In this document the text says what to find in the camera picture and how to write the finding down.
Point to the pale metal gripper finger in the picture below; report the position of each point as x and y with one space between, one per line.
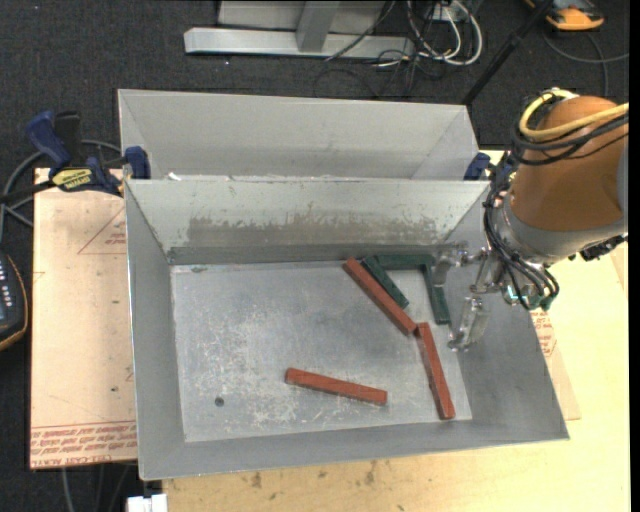
469 320
442 272

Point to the dark green flat block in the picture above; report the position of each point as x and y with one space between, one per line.
402 260
386 283
440 302

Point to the red-brown flat block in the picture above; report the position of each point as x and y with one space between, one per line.
436 372
380 296
336 386

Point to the grey metal bin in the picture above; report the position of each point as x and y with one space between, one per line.
280 340

